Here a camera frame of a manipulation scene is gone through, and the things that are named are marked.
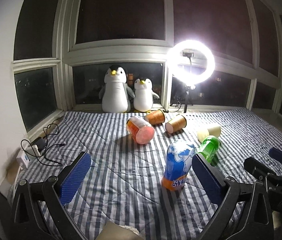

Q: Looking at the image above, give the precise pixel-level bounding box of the blue label plastic bottle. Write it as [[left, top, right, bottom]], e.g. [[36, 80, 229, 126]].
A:
[[162, 140, 197, 191]]

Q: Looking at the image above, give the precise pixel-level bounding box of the cream paper cup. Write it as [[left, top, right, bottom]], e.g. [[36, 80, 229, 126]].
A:
[[197, 125, 221, 142]]

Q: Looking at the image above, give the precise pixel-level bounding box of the near brown paper cup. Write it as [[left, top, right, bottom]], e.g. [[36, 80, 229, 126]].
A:
[[165, 114, 187, 134]]

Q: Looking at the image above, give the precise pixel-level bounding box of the brown paper cup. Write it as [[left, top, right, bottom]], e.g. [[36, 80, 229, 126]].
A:
[[144, 109, 165, 126], [165, 114, 187, 134]]

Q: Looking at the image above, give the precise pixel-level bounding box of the far brown paper cup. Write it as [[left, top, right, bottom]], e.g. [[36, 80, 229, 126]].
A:
[[144, 109, 165, 126]]

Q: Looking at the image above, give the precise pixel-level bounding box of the green plastic bottle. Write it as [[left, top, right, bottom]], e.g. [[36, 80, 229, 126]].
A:
[[198, 135, 220, 164]]

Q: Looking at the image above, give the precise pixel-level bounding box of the black power adapter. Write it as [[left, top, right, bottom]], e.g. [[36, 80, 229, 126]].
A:
[[31, 137, 47, 152]]

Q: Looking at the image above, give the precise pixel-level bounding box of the white power strip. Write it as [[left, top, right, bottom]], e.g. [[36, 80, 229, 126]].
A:
[[16, 145, 41, 170]]

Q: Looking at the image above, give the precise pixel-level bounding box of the blue white striped bedsheet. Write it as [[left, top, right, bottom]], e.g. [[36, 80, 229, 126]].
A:
[[10, 108, 282, 239]]

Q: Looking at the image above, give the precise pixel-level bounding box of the black light tripod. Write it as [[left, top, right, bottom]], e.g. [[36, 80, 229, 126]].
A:
[[170, 85, 191, 113]]

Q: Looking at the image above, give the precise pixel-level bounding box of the orange pink plastic bottle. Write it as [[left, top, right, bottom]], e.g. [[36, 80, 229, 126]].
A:
[[126, 116, 155, 145]]

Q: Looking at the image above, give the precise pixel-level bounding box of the large plush penguin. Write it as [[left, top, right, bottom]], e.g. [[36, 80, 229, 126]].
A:
[[99, 64, 135, 113]]

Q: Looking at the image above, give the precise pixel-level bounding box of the small plush penguin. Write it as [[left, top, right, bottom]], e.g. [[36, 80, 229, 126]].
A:
[[133, 78, 160, 112]]

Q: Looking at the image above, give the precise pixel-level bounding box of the white ring light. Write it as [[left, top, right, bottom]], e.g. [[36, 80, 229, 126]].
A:
[[165, 40, 215, 89]]

